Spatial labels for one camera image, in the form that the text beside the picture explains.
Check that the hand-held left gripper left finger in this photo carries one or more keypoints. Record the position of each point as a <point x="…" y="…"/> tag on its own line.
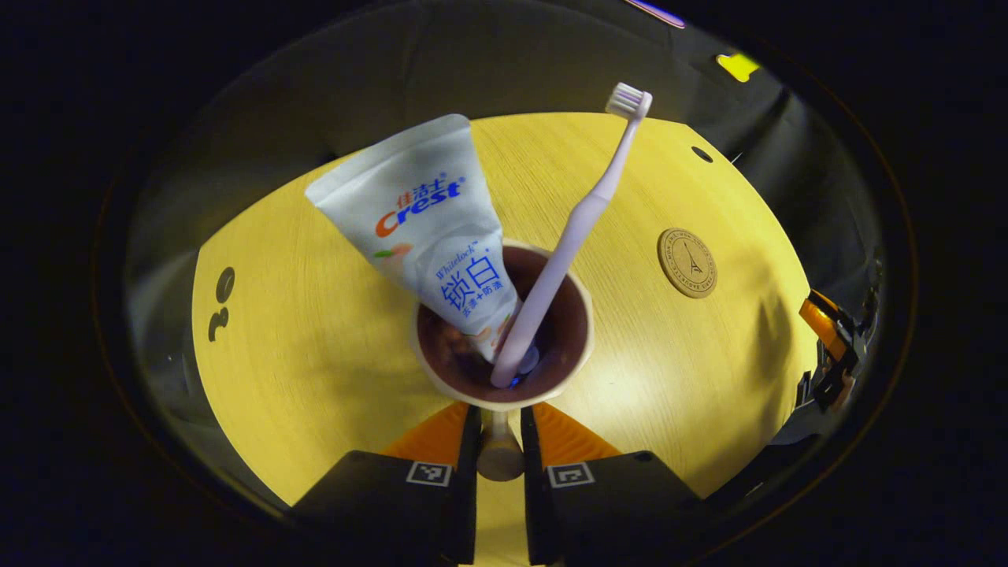
<point x="471" y="472"/>

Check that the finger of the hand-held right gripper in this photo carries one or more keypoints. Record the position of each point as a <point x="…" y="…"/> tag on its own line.
<point x="819" y="390"/>
<point x="823" y="323"/>

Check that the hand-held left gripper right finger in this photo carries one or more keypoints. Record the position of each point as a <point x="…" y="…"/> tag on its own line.
<point x="531" y="472"/>

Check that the beige cup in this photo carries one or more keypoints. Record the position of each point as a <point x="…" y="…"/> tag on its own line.
<point x="567" y="331"/>

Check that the round cork coaster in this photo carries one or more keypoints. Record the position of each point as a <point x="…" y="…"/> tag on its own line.
<point x="687" y="263"/>

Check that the pink toothbrush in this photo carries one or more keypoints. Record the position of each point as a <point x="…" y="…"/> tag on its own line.
<point x="567" y="244"/>

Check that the white toothpaste tube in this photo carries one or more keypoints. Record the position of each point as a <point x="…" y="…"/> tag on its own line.
<point x="425" y="213"/>

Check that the wooden desktop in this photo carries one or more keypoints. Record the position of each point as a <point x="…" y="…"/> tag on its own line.
<point x="315" y="331"/>

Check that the black backdrop cloth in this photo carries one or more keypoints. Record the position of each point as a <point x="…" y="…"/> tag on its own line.
<point x="354" y="79"/>

